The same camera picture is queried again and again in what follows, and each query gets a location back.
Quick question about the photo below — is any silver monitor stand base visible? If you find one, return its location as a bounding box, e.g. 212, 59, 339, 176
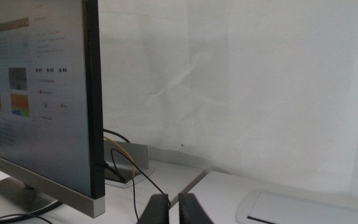
0, 176, 56, 215

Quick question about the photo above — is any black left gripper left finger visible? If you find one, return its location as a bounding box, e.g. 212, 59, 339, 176
136, 194, 170, 224

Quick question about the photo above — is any thin black cable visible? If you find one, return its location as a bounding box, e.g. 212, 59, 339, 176
109, 148, 172, 222
0, 213, 54, 224

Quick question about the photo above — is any thick black cable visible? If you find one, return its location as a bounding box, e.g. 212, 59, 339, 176
0, 200, 64, 223

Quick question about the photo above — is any white backdrop cloth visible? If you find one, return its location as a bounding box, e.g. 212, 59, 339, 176
98, 0, 358, 203

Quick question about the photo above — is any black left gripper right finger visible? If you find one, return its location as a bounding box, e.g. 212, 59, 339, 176
178, 192, 214, 224

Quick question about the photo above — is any black monitor plug cable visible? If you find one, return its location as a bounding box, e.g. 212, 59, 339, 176
96, 161, 127, 184

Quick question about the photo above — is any computer monitor with silver bezel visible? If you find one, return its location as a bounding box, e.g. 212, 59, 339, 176
0, 0, 106, 218

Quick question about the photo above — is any yellow cable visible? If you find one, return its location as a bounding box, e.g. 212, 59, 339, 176
103, 136, 137, 180

